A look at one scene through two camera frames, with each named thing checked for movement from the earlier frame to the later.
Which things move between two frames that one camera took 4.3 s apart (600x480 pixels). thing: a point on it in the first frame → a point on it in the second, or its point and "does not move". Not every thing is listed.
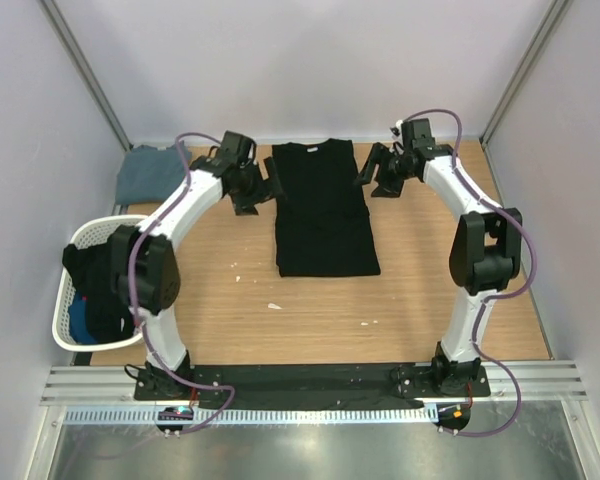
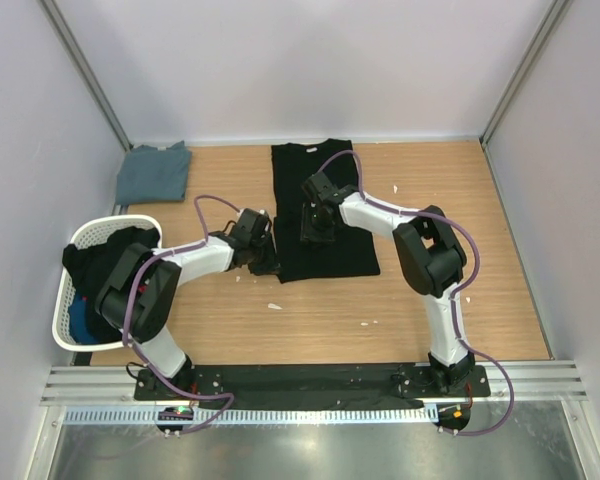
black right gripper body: x=390 y=175 → x=314 y=228
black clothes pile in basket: x=92 y=269 does not move
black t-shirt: x=322 y=224 does not move
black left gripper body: x=251 y=189 → x=262 y=260
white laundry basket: x=91 y=230 does not move
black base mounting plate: x=312 y=386 does not move
